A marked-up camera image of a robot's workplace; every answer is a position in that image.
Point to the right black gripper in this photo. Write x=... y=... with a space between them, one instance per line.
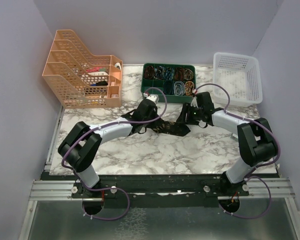
x=187 y=108

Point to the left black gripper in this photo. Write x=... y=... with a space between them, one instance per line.
x=154 y=112

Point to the black floral necktie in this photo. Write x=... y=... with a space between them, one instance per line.
x=169 y=128

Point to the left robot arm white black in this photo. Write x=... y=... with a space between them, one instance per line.
x=80 y=146

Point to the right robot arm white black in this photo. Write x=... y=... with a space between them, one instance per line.
x=255 y=141

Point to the small white red box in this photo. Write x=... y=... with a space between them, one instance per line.
x=234 y=137

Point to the green compartment tray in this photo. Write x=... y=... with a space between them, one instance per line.
x=175 y=81

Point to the white plastic basket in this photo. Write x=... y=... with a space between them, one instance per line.
x=240 y=76

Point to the orange plastic file organizer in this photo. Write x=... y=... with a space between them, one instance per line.
x=80 y=79

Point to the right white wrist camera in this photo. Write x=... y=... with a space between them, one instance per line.
x=194 y=102

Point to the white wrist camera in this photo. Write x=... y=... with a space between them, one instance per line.
x=194 y=102
x=152 y=97

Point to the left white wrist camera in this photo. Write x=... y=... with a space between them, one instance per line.
x=152 y=97

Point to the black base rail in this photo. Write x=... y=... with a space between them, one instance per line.
x=157 y=191

